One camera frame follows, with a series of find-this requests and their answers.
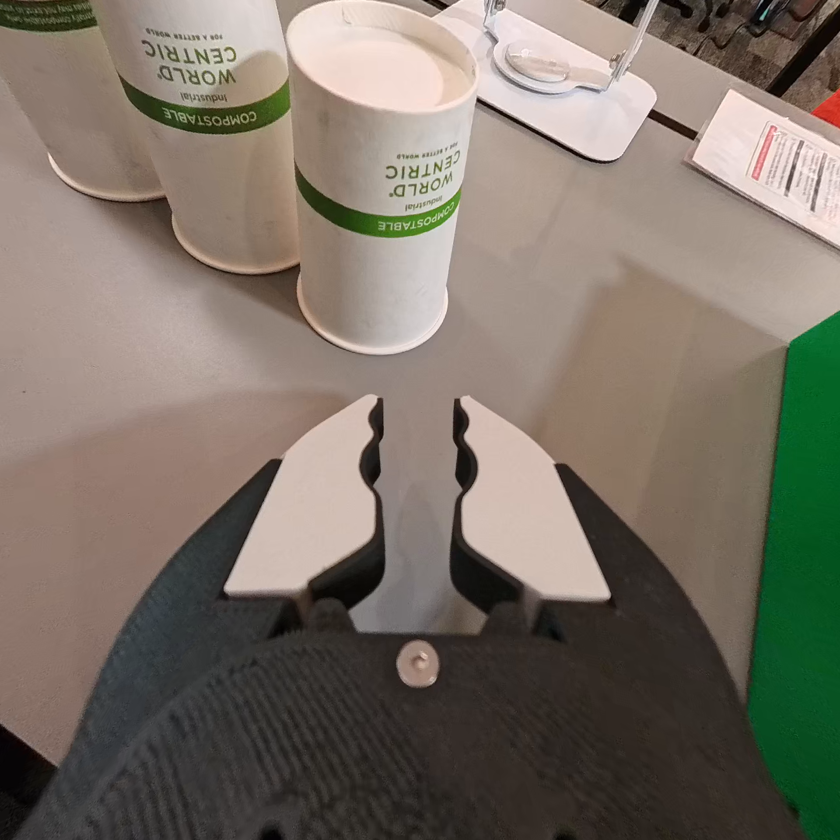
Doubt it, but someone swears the grey desk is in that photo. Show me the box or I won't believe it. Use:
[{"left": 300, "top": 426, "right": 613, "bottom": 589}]
[{"left": 0, "top": 0, "right": 840, "bottom": 769}]

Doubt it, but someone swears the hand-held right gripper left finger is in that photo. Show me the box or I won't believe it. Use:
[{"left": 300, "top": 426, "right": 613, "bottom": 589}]
[{"left": 223, "top": 394, "right": 385, "bottom": 621}]

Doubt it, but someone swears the white paper cup green band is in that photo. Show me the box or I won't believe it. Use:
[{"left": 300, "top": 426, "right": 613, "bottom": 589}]
[
  {"left": 0, "top": 0, "right": 166, "bottom": 202},
  {"left": 92, "top": 0, "right": 304, "bottom": 275},
  {"left": 285, "top": 2, "right": 480, "bottom": 357}
]

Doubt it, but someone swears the green plastic box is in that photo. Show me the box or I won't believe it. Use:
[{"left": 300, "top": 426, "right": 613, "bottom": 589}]
[{"left": 747, "top": 326, "right": 840, "bottom": 840}]

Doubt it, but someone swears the wooden document stand white base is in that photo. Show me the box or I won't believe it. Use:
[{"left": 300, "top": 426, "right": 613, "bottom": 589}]
[{"left": 433, "top": 0, "right": 659, "bottom": 164}]

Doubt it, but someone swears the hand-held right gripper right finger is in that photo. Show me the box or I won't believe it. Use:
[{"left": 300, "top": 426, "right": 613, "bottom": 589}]
[{"left": 450, "top": 394, "right": 614, "bottom": 623}]

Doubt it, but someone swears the laminated paper sheet red label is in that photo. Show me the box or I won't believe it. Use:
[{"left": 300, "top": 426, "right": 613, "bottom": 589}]
[{"left": 682, "top": 88, "right": 840, "bottom": 252}]

